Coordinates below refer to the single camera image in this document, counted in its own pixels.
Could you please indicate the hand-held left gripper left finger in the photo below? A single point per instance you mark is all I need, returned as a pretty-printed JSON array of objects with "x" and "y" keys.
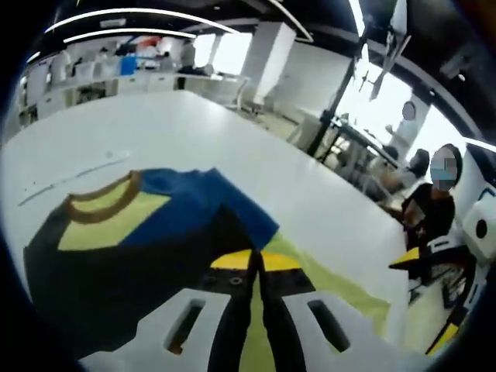
[{"x": 155, "y": 333}]

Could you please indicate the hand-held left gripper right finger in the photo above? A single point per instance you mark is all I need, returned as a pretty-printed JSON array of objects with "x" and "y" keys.
[{"x": 348, "y": 341}]

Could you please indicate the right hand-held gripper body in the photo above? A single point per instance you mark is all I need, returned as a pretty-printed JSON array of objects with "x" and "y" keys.
[{"x": 482, "y": 240}]

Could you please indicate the yellow garment with blue sleeve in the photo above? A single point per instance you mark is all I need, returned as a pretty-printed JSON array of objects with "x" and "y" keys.
[{"x": 97, "y": 263}]

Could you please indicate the black tripod stand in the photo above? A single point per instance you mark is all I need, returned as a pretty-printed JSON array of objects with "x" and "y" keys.
[{"x": 339, "y": 93}]

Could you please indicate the white counter cabinet row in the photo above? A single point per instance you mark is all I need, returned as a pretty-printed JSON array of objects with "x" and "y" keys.
[{"x": 131, "y": 83}]

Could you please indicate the white mesh office chair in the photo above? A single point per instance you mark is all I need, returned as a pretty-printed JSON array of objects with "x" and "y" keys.
[{"x": 240, "y": 93}]

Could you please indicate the white square column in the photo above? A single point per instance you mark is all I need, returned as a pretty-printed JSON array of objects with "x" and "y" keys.
[{"x": 267, "y": 62}]

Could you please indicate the blue plastic crate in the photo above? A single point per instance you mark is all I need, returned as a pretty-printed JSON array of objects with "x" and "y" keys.
[{"x": 128, "y": 65}]

